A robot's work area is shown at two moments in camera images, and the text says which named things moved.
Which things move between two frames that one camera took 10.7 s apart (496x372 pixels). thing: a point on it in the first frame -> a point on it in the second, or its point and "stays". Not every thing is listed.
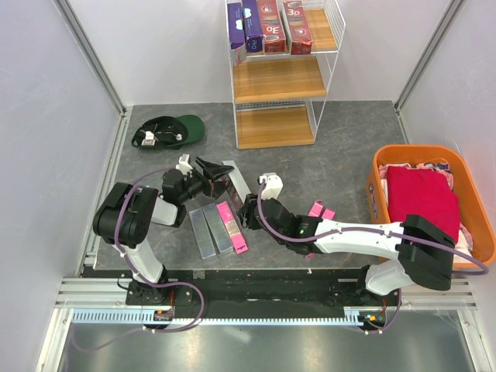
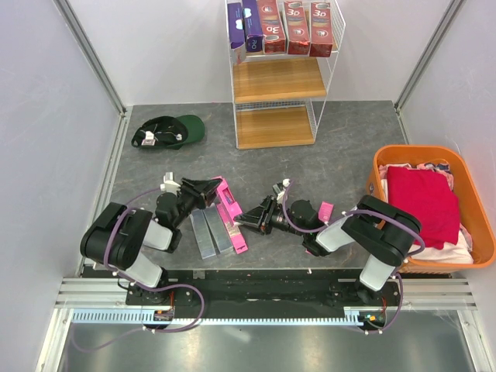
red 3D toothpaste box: x=233 y=195 -> x=321 y=29
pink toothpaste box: x=228 y=218 stays
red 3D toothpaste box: x=297 y=28 stays
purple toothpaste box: x=235 y=22 stays
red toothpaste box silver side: x=272 y=29 stays
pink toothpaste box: x=316 y=208 -> x=226 y=204
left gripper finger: x=210 y=170 -> x=203 y=187
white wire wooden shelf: x=278 y=100 stays
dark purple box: x=253 y=28 stays
